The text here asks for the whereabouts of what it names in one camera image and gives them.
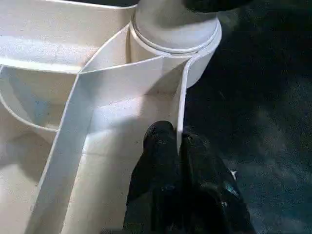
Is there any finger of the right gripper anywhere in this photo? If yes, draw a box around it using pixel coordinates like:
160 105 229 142
184 0 255 14

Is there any black work mat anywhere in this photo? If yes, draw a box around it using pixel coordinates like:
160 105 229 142
175 0 312 234

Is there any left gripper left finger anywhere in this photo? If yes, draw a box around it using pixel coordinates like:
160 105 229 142
122 121 182 234

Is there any white plastic table leg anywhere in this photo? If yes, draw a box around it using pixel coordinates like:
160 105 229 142
131 0 221 54

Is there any white plastic table top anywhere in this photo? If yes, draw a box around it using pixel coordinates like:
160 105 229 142
0 0 223 234

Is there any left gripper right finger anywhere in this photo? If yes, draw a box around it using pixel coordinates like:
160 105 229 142
176 127 255 234

